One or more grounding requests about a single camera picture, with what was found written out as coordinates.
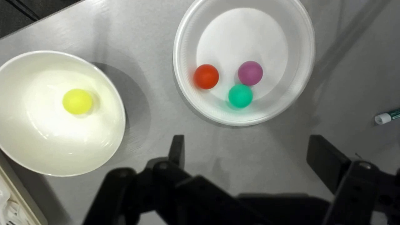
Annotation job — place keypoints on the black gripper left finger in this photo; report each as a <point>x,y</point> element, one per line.
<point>137,195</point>

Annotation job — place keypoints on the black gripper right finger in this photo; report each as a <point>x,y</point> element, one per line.
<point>357,191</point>

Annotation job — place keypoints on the red ball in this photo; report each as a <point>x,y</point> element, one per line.
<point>206,76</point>

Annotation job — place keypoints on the white floral bowl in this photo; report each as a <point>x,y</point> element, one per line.
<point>45,141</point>

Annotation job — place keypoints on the yellow ball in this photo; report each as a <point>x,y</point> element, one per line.
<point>77,101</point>

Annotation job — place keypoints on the green ball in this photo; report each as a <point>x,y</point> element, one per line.
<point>240,96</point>

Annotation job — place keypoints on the purple ball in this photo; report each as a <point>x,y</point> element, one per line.
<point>250,72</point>

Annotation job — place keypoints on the green capped marker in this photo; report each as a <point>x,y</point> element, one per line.
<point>385,116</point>

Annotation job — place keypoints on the white disposable plate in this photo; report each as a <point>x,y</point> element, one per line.
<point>245,32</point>

